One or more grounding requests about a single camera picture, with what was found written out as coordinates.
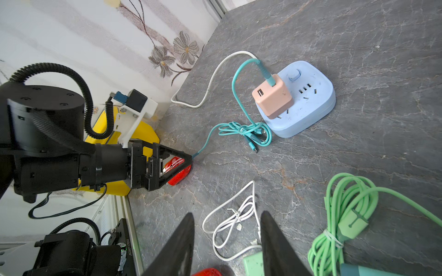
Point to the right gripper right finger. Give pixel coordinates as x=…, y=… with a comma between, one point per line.
x=279, y=258

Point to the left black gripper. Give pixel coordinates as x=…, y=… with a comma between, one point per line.
x=146, y=164

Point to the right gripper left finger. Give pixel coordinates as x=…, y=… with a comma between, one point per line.
x=175, y=259

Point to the green charger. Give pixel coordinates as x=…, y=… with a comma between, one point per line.
x=254, y=264

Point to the teal charger end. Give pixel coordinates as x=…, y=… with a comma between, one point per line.
x=354, y=270

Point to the pink charger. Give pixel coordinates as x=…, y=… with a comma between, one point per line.
x=273, y=100

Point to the blue round power cube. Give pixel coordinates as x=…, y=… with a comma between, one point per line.
x=314, y=98

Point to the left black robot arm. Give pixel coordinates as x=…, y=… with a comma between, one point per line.
x=46, y=108

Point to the yellow lidded box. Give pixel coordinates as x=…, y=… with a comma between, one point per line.
x=143, y=132

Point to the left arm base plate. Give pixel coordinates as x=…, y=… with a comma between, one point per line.
x=120, y=256

